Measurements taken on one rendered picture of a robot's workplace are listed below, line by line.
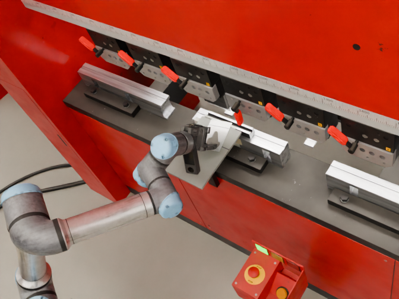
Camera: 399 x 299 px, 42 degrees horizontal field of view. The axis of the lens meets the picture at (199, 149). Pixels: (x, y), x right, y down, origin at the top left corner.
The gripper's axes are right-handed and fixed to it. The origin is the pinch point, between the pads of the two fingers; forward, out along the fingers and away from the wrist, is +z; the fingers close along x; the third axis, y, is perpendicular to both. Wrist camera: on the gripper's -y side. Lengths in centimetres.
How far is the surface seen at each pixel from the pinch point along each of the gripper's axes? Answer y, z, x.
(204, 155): -4.3, -1.4, 0.7
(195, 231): -64, 79, 37
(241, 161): -5.7, 9.8, -9.6
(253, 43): 35, -37, -25
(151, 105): 7.8, 16.2, 35.7
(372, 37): 39, -52, -57
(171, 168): -10.7, -6.8, 10.3
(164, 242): -72, 72, 51
